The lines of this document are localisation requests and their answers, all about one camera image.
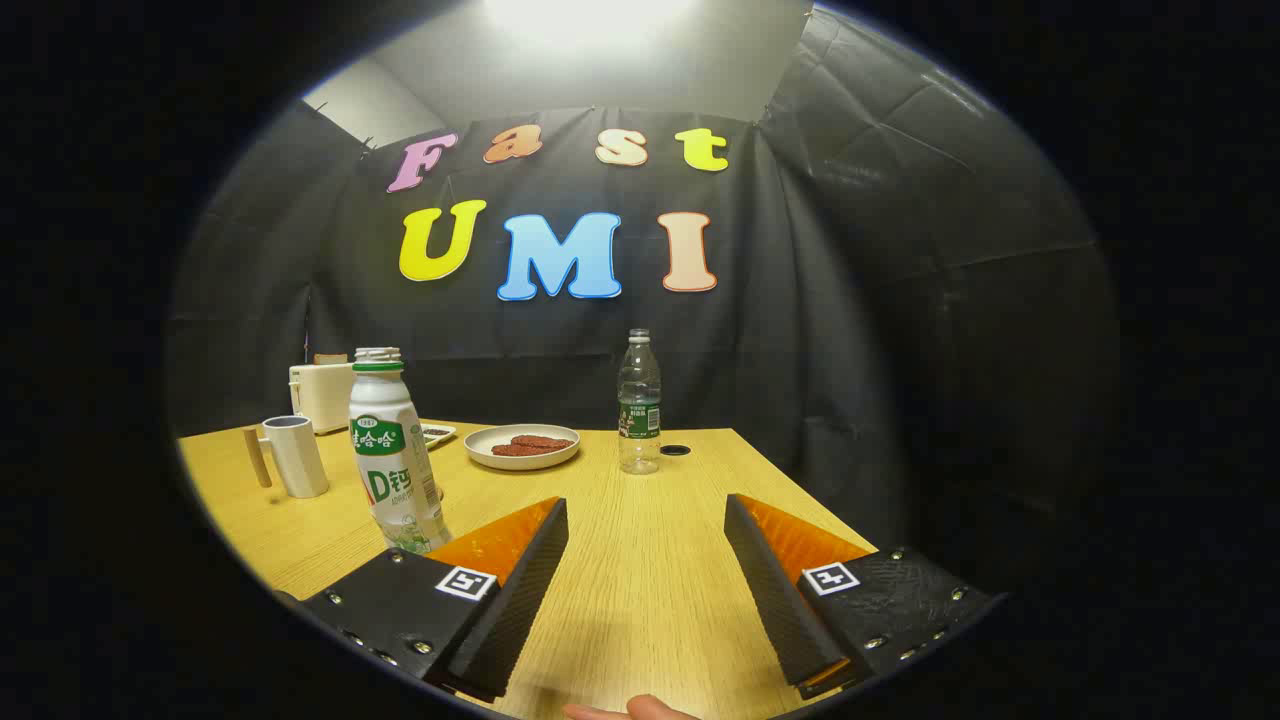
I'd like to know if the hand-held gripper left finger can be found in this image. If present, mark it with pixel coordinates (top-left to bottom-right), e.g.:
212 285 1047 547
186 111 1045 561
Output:
298 497 570 704

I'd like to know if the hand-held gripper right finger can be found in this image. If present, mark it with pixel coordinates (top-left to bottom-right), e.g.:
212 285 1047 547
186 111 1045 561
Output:
724 493 1004 701

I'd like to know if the white juice bottle green label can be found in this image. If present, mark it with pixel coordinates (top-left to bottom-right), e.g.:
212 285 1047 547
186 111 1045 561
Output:
348 347 451 554

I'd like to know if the white cup wooden handle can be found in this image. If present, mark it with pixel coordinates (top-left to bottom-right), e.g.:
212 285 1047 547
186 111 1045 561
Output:
243 415 331 499

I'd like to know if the clear plastic water bottle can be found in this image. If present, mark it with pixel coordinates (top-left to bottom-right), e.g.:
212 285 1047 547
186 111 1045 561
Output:
617 328 663 475

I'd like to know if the wooden table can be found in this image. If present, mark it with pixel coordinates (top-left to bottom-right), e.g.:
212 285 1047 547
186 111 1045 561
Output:
178 420 881 720

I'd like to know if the round white plate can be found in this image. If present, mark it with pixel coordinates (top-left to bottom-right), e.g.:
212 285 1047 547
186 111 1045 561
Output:
464 424 581 471

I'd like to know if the black backdrop cloth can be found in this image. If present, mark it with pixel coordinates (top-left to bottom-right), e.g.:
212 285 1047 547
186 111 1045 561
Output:
165 5 1119 561

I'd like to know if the cream toaster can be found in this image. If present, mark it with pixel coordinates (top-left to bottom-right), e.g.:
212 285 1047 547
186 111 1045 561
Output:
289 360 356 435

